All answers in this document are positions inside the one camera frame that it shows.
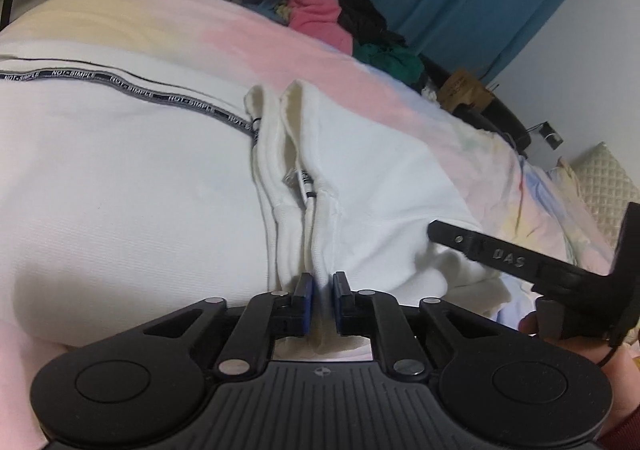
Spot cream quilted pillow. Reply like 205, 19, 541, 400
569, 142, 640, 252

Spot person's right hand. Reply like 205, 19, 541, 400
519, 311, 640, 433

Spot black chair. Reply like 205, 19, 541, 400
419, 54, 532, 154

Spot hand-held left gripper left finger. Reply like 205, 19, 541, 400
142, 272, 315, 377

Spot white zip jacket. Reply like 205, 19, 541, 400
0, 41, 512, 367

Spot wall socket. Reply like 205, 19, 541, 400
529, 120, 566, 152

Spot person's right forearm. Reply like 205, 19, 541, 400
597, 407, 640, 450

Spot black garment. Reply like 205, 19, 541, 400
337, 0, 407, 50

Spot pink garment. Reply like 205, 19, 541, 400
287, 0, 356, 54

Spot green garment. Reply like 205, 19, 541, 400
354, 42, 425, 92

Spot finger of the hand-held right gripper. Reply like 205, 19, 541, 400
428, 218, 617, 296

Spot brown cardboard box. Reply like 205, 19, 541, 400
438, 69, 495, 115

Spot pastel tie-dye blanket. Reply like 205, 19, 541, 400
0, 0, 618, 450

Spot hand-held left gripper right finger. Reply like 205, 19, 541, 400
332, 271, 507, 377

